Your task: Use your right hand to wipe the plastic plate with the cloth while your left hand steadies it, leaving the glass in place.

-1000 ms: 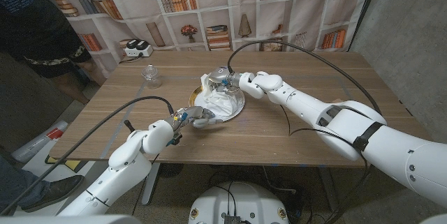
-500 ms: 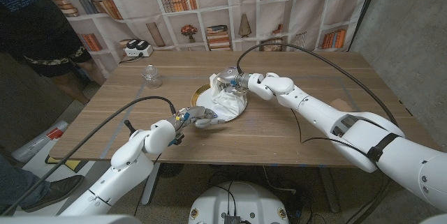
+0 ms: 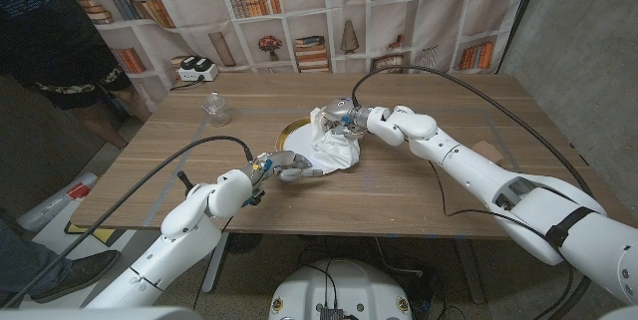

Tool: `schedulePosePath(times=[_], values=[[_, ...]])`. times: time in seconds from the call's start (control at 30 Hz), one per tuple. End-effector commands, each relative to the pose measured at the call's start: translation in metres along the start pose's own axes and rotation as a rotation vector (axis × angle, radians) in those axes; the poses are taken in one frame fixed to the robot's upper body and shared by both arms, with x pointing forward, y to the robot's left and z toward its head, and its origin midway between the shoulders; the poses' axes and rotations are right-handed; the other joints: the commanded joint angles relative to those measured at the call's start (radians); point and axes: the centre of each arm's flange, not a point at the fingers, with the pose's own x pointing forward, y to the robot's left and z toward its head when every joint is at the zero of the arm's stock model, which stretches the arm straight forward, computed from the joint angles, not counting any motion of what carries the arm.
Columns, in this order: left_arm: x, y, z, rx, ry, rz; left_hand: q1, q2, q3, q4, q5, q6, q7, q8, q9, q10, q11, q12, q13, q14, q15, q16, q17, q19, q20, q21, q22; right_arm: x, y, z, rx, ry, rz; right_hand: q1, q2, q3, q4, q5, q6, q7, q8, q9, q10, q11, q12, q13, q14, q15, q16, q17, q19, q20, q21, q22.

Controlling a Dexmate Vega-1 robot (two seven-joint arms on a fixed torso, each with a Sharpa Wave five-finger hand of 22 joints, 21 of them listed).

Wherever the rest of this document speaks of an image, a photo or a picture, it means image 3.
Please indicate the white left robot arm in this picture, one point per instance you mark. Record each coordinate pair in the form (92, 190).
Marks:
(184, 230)

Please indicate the white plastic plate gold rim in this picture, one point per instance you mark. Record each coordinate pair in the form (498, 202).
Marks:
(299, 140)

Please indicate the printed bookshelf backdrop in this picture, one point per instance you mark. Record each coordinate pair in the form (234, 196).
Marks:
(319, 11)

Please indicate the white power strip black plugs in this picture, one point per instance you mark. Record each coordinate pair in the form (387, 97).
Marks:
(197, 72)

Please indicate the seated person in jeans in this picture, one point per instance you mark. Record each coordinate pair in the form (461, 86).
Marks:
(30, 265)

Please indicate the brown sponge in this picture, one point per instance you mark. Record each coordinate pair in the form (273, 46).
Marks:
(491, 150)

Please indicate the white cloth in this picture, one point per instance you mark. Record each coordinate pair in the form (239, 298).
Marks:
(336, 150)

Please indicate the standing person in black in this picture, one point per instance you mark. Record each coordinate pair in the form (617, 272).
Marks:
(45, 36)

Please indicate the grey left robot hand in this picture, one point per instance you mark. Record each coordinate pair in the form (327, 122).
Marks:
(284, 160)

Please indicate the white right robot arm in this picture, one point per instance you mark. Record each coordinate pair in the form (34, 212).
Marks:
(523, 190)

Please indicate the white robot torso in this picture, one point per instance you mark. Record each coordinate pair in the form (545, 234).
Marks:
(344, 290)

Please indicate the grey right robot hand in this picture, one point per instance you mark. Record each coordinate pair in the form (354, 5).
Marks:
(344, 108)

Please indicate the black backdrop stand pole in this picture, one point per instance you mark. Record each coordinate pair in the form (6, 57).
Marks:
(523, 6)

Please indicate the clear glass jar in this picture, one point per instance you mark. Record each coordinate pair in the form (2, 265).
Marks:
(217, 110)

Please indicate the white cylinder red label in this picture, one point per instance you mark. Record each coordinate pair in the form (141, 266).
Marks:
(55, 203)

